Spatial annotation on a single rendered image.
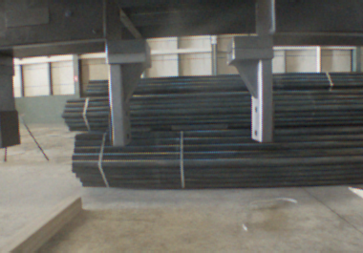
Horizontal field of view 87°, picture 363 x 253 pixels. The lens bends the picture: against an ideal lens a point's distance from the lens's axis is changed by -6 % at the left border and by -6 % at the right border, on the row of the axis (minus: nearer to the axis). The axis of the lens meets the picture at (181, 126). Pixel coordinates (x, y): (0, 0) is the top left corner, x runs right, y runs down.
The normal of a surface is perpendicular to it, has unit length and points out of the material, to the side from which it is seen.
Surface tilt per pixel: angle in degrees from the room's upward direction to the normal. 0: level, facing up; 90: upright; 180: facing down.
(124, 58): 90
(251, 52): 90
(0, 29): 90
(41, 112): 90
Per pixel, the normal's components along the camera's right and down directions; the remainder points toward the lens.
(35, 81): -0.06, 0.09
